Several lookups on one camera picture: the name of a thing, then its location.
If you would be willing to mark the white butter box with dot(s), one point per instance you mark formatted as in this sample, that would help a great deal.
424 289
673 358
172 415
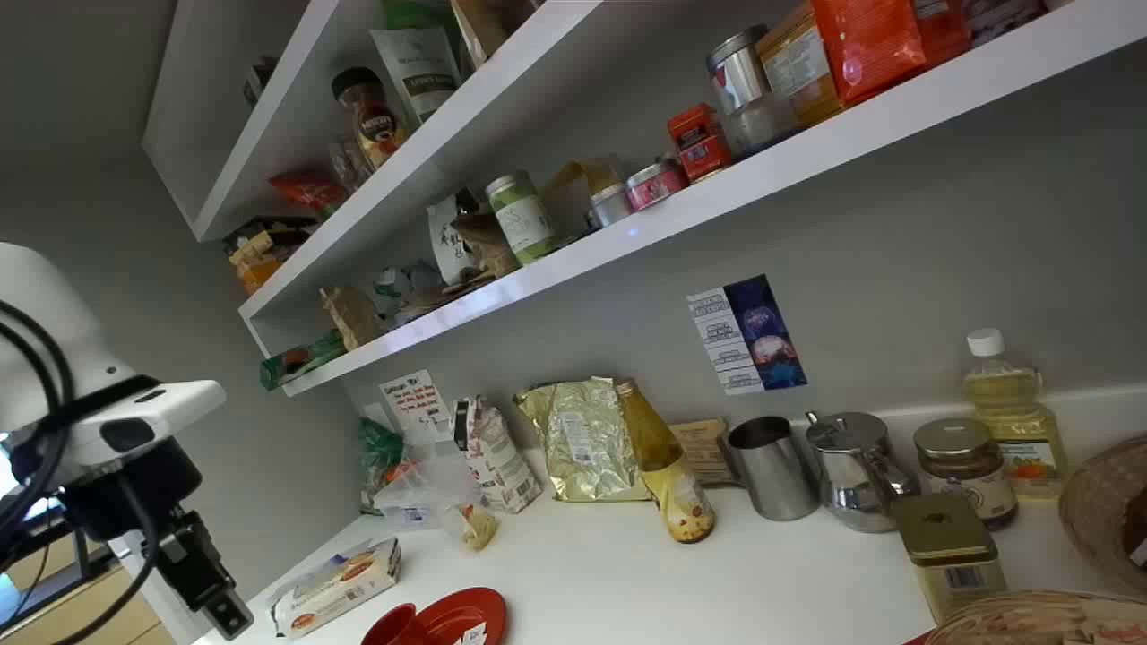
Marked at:
334 584

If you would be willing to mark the red small box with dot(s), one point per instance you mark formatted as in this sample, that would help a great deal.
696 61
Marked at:
696 142

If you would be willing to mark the white shelf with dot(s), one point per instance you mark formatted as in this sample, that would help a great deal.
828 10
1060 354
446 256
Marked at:
1037 50
244 94

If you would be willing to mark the tea note sign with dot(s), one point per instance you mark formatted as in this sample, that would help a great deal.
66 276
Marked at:
421 411

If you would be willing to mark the red plate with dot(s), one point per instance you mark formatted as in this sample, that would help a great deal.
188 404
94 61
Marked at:
459 616

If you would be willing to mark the yellow oil bottle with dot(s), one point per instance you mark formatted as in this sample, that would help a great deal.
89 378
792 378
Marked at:
1009 398

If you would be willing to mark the gold tea tin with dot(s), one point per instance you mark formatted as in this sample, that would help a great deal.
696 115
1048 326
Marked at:
953 551

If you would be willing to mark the silver tin can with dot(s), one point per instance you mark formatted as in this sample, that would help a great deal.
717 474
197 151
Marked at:
745 91

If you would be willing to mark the upper white shelf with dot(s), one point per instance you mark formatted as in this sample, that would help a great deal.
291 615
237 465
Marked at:
244 94

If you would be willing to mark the glass jar brown lid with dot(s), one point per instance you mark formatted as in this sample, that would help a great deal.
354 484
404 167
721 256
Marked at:
959 454

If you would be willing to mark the brown paper bag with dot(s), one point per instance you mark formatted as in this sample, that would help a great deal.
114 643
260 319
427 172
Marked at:
354 318

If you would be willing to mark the wicker basket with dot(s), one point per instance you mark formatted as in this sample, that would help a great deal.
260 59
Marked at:
1107 514

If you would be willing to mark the white red patterned bag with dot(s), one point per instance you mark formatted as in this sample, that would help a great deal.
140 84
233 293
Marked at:
493 455

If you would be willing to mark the lower white shelf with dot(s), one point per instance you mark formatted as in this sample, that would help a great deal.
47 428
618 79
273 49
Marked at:
1037 50

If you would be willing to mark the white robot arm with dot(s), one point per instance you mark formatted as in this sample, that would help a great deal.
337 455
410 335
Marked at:
98 435

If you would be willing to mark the yellow brown sauce bottle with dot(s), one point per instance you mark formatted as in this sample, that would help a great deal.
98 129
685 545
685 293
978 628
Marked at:
683 505

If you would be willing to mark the orange snack package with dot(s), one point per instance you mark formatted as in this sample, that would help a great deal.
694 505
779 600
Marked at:
875 43

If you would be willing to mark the blue white wall card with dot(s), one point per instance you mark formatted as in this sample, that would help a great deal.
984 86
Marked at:
746 339

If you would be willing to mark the pink lidded tub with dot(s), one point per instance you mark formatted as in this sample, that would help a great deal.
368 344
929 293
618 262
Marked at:
654 183

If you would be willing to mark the gold foil bag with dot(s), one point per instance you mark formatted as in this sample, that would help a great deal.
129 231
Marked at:
585 438

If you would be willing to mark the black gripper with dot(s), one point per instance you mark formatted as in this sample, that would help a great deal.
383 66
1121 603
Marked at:
151 495

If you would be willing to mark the green label jar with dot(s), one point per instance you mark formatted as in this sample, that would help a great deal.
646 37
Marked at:
521 216

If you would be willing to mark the steel cup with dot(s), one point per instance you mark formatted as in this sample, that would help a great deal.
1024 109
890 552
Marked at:
773 466

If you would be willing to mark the plastic bag of cookies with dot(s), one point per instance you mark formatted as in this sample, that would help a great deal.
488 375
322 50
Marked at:
424 495

